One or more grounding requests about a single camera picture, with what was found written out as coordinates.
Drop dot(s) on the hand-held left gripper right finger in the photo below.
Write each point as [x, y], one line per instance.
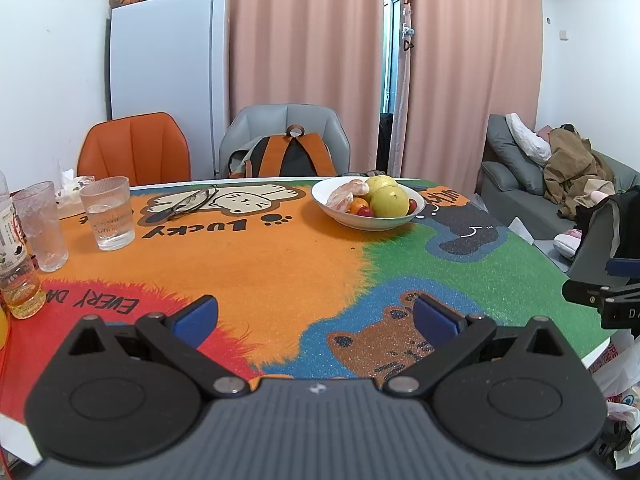
[436, 321]

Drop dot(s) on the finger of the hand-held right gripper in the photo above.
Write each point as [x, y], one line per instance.
[585, 294]
[625, 267]

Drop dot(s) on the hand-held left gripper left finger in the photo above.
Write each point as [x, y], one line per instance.
[195, 317]

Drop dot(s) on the red cherry tomato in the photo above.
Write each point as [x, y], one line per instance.
[413, 206]
[367, 212]

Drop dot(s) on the white ceramic bowl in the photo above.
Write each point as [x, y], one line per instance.
[370, 223]

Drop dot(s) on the large orange tangerine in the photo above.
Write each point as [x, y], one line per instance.
[357, 206]

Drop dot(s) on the green-yellow pear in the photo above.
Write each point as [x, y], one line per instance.
[380, 181]

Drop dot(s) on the peeled pomelo segment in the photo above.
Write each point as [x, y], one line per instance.
[341, 199]
[357, 186]

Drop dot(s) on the grey padded chair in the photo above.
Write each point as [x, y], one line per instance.
[280, 117]
[592, 250]

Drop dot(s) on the black cloth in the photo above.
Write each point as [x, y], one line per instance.
[627, 230]

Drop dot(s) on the pink slippers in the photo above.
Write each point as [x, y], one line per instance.
[567, 244]

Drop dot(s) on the white printed plastic bag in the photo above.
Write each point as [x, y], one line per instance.
[617, 375]

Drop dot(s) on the colourful printed table mat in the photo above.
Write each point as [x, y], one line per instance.
[275, 270]

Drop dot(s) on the brown coat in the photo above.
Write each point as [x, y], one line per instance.
[575, 170]

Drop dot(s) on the black-rimmed eyeglasses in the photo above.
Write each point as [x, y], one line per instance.
[180, 205]

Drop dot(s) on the grey sofa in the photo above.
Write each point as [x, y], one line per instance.
[515, 190]

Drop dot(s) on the glass cup with water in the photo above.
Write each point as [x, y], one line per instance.
[109, 215]

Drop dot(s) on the white pillow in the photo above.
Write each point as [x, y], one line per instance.
[527, 140]

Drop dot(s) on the ribbed empty glass cup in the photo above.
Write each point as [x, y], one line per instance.
[42, 230]

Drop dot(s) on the orange padded chair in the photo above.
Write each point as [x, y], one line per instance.
[135, 150]

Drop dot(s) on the tissue pack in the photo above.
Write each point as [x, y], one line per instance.
[72, 187]

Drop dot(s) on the orange and grey backpack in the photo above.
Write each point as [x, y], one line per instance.
[292, 157]

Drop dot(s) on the clear plastic drink bottle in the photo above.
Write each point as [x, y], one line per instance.
[15, 260]

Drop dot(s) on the yellow object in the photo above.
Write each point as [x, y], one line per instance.
[3, 327]

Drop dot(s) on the narrow pink curtain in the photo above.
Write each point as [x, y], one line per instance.
[475, 85]

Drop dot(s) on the white refrigerator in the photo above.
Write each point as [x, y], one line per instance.
[165, 70]

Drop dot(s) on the sliding glass door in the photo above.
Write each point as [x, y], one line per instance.
[392, 50]

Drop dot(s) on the black hair clip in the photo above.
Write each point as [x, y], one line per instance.
[407, 45]

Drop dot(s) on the wide pink curtain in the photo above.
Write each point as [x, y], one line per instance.
[305, 60]

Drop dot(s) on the pale hair clip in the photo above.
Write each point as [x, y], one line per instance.
[408, 31]

